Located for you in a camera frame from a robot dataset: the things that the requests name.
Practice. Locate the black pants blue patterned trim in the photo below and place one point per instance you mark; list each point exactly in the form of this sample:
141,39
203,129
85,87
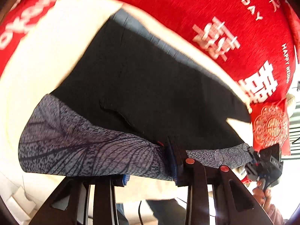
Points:
126,98

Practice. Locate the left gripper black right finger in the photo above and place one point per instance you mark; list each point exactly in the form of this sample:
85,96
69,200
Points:
213,193

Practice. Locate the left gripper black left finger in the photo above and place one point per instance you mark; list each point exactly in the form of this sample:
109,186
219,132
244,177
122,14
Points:
69,202

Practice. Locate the person's right hand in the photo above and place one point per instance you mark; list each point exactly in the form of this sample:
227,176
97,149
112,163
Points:
262,197

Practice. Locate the person's legs in jeans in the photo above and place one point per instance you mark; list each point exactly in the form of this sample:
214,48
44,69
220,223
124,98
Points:
167,211

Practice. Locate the peach towel cushion cover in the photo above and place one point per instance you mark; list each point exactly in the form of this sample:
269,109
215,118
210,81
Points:
42,51

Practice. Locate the red embroidered cushion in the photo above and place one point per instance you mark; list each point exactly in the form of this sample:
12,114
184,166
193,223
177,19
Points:
270,124

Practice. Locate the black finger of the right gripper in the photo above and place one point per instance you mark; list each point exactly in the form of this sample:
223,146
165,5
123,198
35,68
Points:
253,155

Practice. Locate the red sofa cover white characters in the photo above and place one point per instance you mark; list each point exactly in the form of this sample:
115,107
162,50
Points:
254,41

